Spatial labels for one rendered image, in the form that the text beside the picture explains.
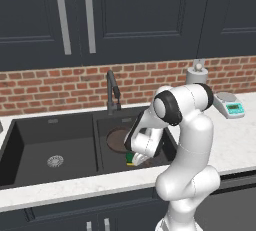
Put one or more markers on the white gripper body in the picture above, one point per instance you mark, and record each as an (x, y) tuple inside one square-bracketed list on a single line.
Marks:
[(140, 159)]

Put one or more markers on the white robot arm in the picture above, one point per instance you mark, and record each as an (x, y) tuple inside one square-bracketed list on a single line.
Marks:
[(190, 148)]

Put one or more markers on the green and yellow sponge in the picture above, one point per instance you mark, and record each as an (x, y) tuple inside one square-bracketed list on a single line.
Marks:
[(129, 158)]

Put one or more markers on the brown round pan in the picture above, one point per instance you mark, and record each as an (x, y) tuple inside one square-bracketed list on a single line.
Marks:
[(116, 140)]

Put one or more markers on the dark panel under sink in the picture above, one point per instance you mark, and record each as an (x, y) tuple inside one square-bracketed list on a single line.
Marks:
[(93, 203)]

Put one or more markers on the black double sink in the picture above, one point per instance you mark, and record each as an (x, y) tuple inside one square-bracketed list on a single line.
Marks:
[(56, 141)]

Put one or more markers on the dark base cupboard door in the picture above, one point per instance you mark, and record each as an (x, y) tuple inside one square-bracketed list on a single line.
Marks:
[(50, 223), (133, 220)]

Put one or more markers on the dark grey tap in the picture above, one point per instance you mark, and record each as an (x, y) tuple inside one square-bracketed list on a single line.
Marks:
[(112, 88)]

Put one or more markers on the dark dishwasher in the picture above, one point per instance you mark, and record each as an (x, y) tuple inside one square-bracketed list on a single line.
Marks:
[(230, 205)]

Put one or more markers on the grey paper towel holder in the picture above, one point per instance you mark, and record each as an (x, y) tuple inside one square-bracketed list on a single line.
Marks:
[(197, 73)]

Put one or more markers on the grey kitchen scale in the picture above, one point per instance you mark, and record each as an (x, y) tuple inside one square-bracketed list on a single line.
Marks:
[(230, 105)]

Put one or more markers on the dark wall cupboard door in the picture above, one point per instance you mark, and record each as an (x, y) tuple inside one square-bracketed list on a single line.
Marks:
[(30, 18), (230, 11), (143, 15)]

